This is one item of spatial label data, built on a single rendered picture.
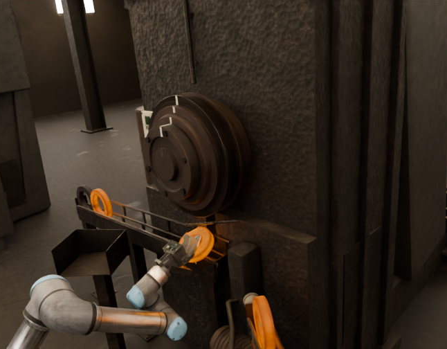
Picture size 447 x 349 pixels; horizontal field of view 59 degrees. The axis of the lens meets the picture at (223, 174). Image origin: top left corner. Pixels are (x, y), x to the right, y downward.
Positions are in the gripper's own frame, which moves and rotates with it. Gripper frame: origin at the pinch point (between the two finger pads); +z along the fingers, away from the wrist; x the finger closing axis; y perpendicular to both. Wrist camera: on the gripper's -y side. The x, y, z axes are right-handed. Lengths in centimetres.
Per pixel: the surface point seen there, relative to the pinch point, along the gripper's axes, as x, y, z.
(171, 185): -0.6, 28.3, 0.8
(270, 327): -54, 5, -19
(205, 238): -3.0, 0.3, 1.3
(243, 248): -24.2, 2.6, 2.6
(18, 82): 263, 46, 45
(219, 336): -25.5, -16.7, -23.2
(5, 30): 263, 85, 61
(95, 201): 96, -6, -2
